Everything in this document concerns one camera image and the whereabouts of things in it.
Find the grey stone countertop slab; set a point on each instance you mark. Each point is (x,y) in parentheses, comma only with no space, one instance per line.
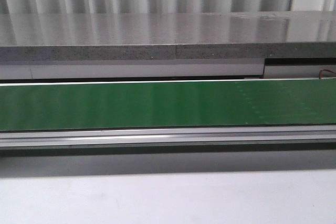
(81,37)

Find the green conveyor belt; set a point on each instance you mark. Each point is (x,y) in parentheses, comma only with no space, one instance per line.
(58,106)

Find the aluminium conveyor frame rail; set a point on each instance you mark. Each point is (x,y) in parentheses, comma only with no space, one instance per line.
(173,135)

